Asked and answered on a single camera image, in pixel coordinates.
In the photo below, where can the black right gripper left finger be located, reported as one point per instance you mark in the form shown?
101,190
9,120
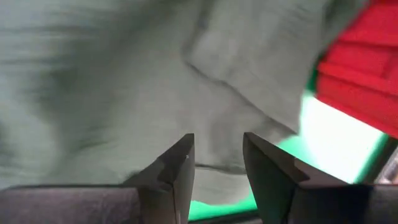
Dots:
168,186

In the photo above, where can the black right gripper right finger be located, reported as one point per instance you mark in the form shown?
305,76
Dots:
270,180

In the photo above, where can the dark green shirt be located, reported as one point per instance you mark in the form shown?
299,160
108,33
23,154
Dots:
124,77

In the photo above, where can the red plastic laundry bin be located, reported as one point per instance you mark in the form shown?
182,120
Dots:
363,62

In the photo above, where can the green table mat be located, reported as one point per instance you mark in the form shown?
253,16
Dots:
335,140

